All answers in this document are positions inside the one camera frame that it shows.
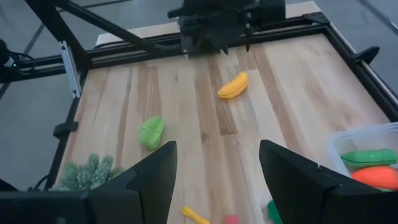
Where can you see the black aluminium table frame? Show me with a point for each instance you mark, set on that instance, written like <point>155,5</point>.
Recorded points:
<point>295,31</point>

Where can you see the dark green toy pepper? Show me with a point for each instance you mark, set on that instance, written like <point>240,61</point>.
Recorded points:
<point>273,213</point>

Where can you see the clear plastic tupperware container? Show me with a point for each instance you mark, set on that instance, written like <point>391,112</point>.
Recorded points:
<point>339,146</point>

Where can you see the black frame clamp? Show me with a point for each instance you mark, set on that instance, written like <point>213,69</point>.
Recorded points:
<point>65,129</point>
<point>367,53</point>

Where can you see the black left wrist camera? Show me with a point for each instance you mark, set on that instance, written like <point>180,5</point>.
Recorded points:
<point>272,11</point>

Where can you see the yellow toy french fry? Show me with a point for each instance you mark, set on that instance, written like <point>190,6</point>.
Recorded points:
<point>194,216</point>

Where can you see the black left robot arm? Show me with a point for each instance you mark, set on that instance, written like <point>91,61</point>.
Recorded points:
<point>186,12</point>

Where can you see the light green toy starfruit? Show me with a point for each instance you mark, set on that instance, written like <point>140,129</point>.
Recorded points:
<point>152,132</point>

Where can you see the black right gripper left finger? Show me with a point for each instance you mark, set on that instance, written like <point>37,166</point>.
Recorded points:
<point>146,186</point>

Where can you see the succulent plant in grey pot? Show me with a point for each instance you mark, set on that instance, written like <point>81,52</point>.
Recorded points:
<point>90,171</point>

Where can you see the small pink toy ball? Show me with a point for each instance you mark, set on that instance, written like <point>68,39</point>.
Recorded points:
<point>232,219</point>

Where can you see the orange toy carrot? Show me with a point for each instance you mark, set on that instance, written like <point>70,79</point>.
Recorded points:
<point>376,177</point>

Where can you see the yellow toy banana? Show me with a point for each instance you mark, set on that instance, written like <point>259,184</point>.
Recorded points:
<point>233,86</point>

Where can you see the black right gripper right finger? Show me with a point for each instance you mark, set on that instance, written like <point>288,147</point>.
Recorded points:
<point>295,186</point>

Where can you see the silver frame bracket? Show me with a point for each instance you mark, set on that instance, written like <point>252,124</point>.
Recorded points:
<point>71,70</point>

